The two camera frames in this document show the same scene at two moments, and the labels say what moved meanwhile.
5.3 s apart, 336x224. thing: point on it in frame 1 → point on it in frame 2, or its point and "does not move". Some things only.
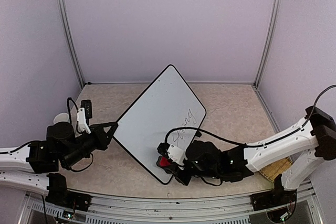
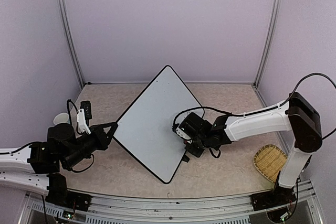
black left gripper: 103,140 does not move
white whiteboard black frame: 170,104 does not move
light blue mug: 62,117 does not move
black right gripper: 184,180 → 195,152
